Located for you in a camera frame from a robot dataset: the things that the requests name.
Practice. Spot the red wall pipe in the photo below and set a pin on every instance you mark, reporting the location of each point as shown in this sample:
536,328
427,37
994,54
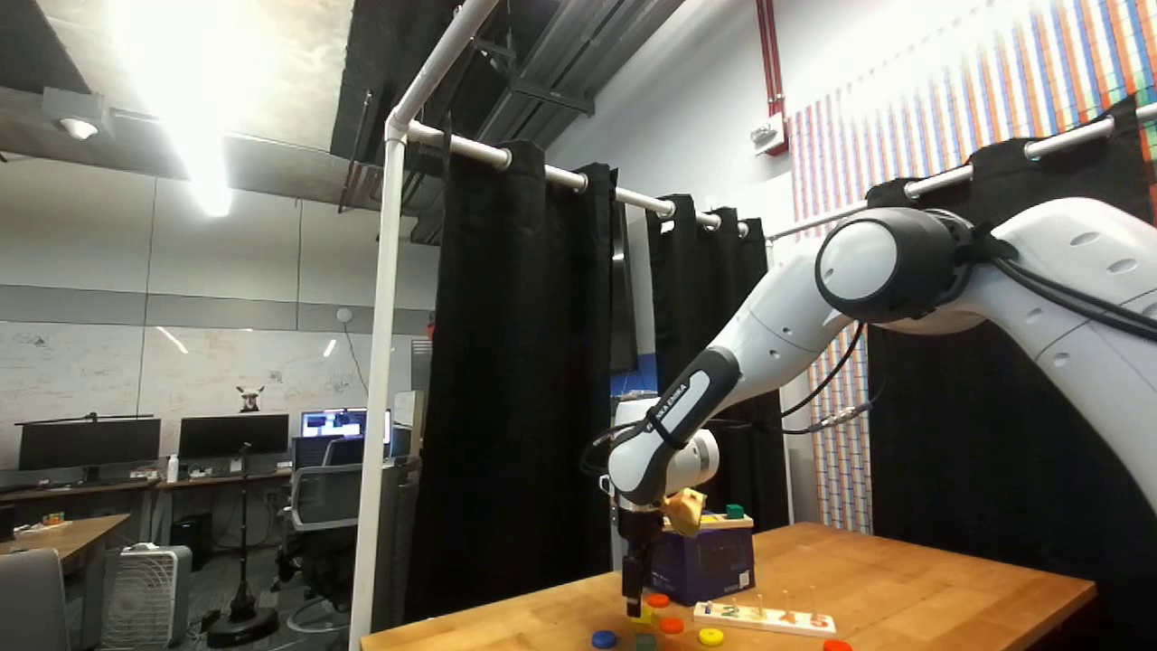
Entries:
767,54

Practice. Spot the gray chair back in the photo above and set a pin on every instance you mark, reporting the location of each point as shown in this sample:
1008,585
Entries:
29,600

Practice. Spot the white peg board toy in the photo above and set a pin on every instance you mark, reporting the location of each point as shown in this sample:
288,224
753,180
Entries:
762,620

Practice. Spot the bright ceiling light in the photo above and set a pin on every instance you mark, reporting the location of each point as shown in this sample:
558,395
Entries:
181,83

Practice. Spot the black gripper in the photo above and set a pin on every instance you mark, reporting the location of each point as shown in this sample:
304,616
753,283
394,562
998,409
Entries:
639,529

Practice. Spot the large red disc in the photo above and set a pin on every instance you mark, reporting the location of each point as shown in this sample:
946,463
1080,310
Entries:
837,645

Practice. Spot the yellow square block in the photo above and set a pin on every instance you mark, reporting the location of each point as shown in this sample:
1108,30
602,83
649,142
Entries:
649,616

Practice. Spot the small ceiling lamp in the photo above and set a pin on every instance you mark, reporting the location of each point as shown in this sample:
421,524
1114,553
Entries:
78,127

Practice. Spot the narrow black curtain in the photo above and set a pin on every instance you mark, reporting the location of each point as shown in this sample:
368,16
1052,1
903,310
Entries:
705,301

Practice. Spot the monitor with blue screen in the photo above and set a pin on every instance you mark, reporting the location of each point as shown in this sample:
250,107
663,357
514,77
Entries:
334,426

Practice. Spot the white pipe frame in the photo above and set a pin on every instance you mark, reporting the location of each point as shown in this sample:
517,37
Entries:
385,364

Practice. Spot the white box fan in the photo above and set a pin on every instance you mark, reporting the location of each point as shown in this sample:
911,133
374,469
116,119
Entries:
145,597

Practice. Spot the black backdrop curtain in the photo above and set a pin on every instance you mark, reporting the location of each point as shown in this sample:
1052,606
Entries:
963,456

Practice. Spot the white fire alarm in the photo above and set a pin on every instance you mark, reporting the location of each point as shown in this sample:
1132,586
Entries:
767,133

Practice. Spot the blue disc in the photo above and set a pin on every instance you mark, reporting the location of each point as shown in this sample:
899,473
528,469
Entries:
602,638

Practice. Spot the wooden desk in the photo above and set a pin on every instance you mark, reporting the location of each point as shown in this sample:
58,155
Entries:
66,533

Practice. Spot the orange disc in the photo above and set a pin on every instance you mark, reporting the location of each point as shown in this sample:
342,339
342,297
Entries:
669,628
659,597

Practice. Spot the green lid on box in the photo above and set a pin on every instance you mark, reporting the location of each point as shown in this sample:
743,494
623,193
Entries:
733,512

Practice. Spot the black mesh office chair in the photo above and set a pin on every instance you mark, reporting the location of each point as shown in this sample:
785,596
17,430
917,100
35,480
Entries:
324,500

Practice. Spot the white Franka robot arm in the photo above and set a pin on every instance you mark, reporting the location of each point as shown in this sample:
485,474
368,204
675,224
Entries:
773,328

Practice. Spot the black computer monitor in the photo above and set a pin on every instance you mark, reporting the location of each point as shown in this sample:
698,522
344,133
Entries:
87,441
233,435

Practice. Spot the metal curtain rod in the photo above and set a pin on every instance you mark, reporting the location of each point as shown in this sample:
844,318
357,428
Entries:
481,149
1062,142

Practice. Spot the dark blue cardboard box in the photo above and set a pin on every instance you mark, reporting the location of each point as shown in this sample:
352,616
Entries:
709,565

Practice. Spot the yellow disc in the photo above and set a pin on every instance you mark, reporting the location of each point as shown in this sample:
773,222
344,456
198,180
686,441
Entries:
709,633

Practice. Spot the black stand with round base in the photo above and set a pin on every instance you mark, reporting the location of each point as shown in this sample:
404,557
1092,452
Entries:
241,622

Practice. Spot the wooden board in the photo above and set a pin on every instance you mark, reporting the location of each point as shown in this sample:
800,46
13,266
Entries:
728,524

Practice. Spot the wide black curtain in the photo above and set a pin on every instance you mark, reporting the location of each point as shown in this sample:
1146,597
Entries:
517,386

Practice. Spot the striped wall panel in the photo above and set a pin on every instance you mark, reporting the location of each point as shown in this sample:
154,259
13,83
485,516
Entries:
917,119

